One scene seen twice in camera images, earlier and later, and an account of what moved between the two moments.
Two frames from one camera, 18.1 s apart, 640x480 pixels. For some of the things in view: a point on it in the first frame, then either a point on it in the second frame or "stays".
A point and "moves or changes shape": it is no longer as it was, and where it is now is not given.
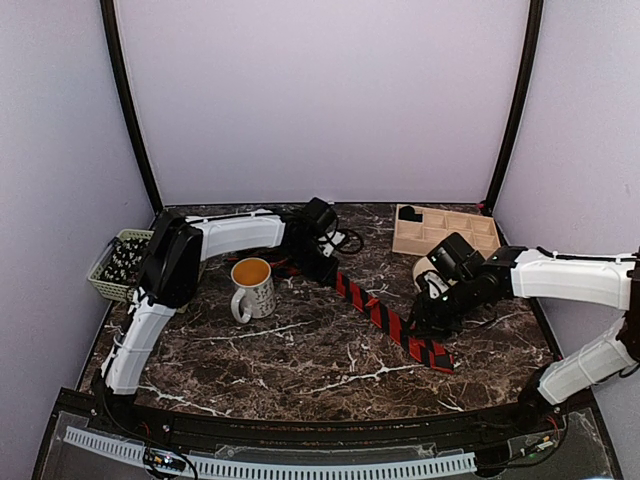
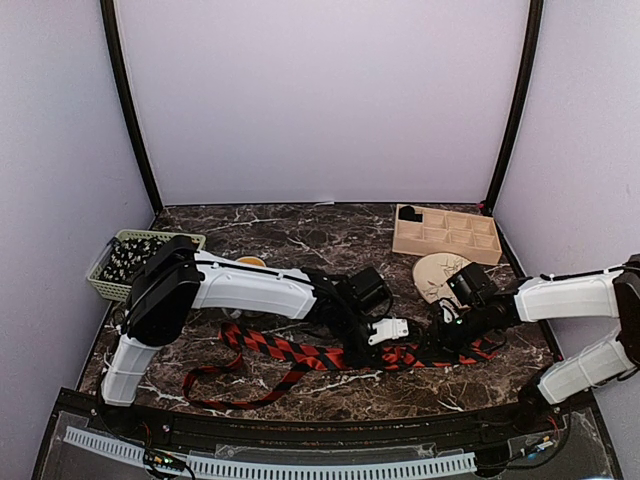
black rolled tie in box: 408,213 stays
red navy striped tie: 394,319 moves or changes shape
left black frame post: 114,45 stays
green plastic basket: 118,271 stays
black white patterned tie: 123,266 stays
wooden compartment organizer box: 413,237 stays
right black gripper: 427,321 -> 440,344
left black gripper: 323,276 -> 374,357
